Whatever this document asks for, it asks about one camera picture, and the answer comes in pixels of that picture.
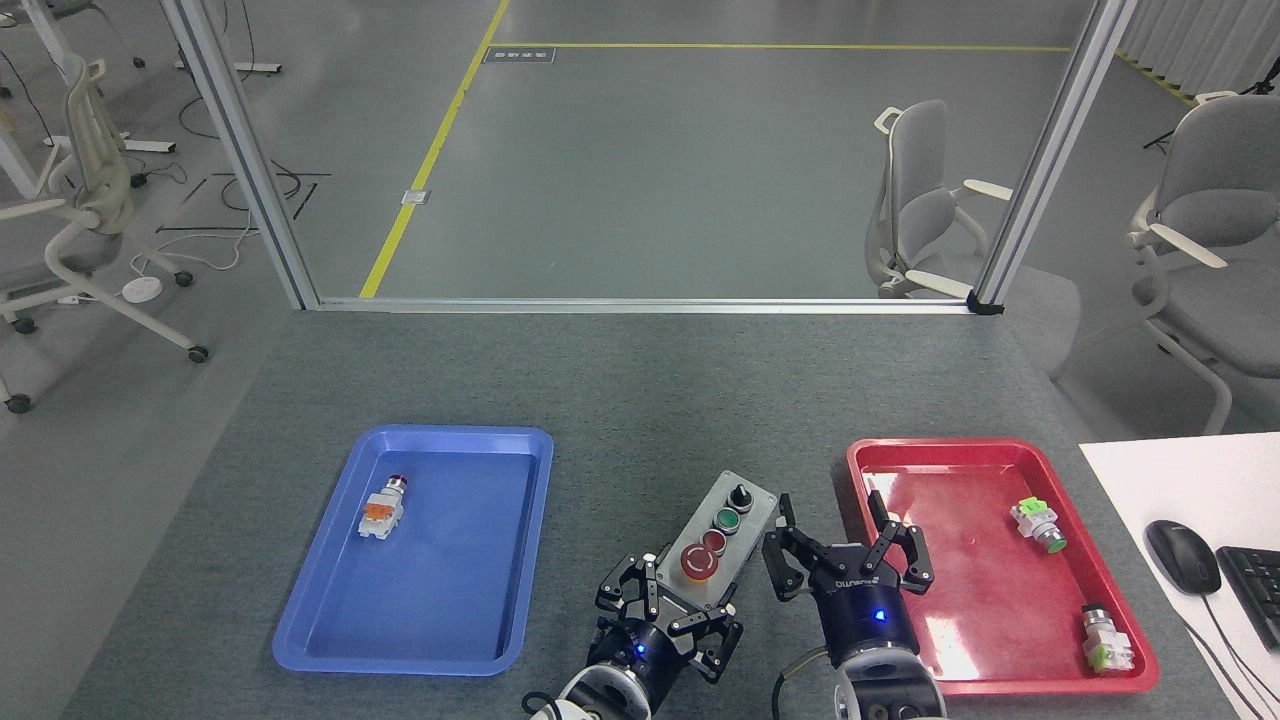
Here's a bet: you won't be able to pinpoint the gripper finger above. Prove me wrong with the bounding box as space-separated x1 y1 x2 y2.
761 492 825 602
864 488 939 597
595 552 667 627
666 599 747 687

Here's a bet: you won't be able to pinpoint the white side table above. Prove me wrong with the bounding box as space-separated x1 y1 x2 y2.
1077 431 1280 720

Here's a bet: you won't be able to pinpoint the blue plastic tray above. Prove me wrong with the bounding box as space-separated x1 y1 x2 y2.
271 425 556 679

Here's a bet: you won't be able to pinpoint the black mouse cable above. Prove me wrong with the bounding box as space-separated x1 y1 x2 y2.
1178 588 1280 720

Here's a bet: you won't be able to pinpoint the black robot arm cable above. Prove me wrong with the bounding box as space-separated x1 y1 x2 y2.
771 647 837 720

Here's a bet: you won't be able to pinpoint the silver aluminium post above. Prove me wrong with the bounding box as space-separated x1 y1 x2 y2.
160 0 322 312
966 0 1142 317

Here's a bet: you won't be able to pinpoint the white mesh office chair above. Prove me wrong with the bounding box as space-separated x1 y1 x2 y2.
0 54 212 417

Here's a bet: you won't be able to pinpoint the green push button switch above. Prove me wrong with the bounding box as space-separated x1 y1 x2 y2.
1008 496 1069 555

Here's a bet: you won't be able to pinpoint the grey office chair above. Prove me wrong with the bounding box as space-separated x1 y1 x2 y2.
864 98 1017 302
1124 91 1280 437

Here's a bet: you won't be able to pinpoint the black keyboard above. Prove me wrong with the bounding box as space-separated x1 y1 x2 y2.
1215 544 1280 654

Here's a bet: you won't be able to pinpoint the grey control box with buttons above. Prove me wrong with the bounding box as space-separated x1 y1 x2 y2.
654 469 780 614

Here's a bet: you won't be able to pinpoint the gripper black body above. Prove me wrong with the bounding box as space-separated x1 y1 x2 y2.
807 546 917 667
590 616 703 714

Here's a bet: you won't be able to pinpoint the white partition curtain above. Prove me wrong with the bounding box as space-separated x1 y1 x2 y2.
1114 0 1280 107

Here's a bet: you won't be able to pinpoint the red push button orange block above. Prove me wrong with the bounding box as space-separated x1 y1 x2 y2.
357 475 410 543

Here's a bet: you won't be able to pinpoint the silver push button green block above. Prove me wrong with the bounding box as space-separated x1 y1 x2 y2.
1079 602 1137 674

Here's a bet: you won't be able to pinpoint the black tripod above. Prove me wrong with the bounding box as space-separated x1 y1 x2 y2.
1142 78 1280 153

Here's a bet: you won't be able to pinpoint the black computer mouse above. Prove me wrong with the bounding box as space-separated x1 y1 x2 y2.
1144 518 1224 598

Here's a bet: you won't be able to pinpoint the black floor cables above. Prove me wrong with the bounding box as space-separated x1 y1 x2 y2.
155 90 333 234

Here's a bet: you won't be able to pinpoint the silver aluminium crossbar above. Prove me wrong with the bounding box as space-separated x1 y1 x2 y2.
308 296 979 317

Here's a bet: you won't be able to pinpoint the red plastic tray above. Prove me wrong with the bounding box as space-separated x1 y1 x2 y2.
845 436 1162 697

